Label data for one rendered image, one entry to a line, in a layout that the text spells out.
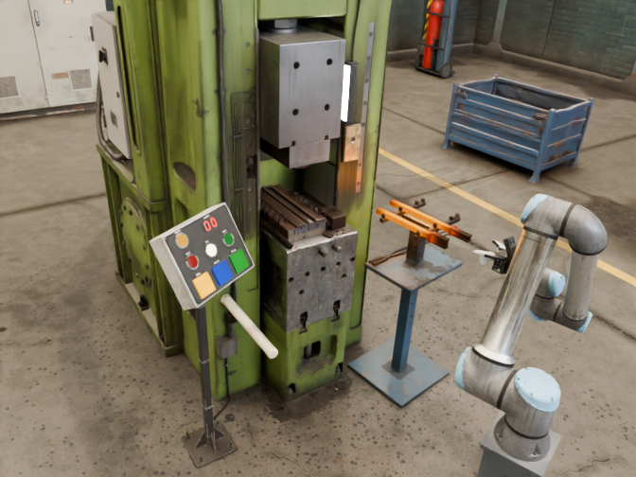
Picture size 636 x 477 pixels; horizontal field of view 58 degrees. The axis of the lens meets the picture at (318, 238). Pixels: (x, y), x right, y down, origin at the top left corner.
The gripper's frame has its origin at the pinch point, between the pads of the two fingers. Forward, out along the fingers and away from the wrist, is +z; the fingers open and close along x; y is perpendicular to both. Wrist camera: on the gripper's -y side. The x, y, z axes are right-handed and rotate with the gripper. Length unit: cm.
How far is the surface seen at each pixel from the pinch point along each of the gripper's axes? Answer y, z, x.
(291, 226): -1, 61, -57
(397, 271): 26.3, 34.0, -12.1
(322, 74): -67, 57, -46
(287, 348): 61, 55, -63
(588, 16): -2, 316, 751
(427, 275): 26.3, 22.5, -4.1
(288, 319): 42, 53, -64
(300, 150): -37, 58, -55
